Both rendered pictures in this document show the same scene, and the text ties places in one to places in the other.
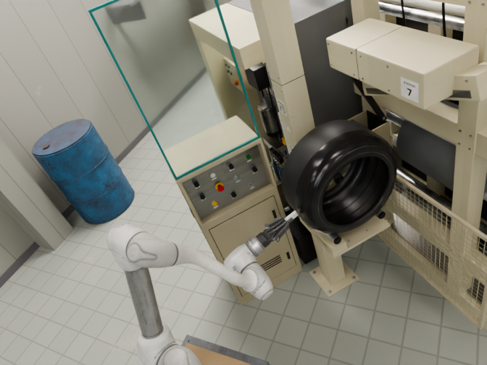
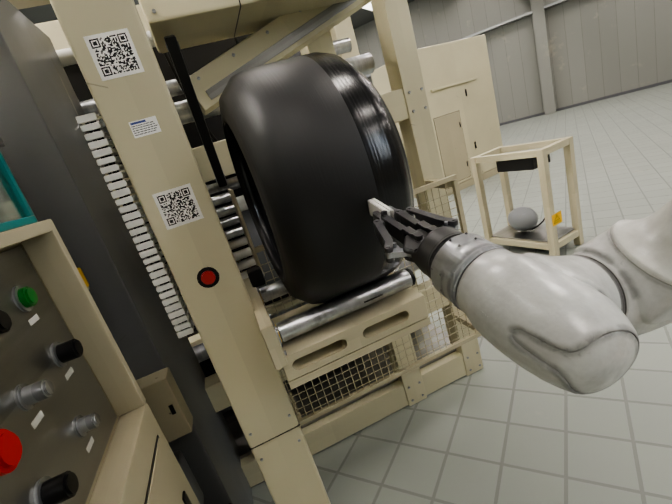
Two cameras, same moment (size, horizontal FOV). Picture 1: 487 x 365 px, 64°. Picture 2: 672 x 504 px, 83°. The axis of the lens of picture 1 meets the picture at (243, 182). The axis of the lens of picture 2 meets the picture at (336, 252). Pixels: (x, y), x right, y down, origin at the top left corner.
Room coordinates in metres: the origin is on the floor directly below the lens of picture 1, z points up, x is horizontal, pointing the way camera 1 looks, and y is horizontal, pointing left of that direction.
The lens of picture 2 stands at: (1.52, 0.48, 1.26)
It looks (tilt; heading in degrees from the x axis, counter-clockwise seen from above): 16 degrees down; 267
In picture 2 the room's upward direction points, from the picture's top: 17 degrees counter-clockwise
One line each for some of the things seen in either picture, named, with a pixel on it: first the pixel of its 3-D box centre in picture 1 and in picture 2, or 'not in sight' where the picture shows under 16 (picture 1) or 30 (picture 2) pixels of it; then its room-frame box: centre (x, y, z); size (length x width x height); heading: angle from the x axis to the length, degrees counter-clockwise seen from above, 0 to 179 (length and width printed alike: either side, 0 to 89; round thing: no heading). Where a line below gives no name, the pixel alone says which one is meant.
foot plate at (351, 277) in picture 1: (333, 274); not in sight; (1.77, -0.38, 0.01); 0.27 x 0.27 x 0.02; 11
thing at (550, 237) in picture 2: not in sight; (525, 199); (-0.15, -2.20, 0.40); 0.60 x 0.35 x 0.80; 112
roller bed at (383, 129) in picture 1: (369, 142); (218, 241); (1.81, -0.78, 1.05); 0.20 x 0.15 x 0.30; 11
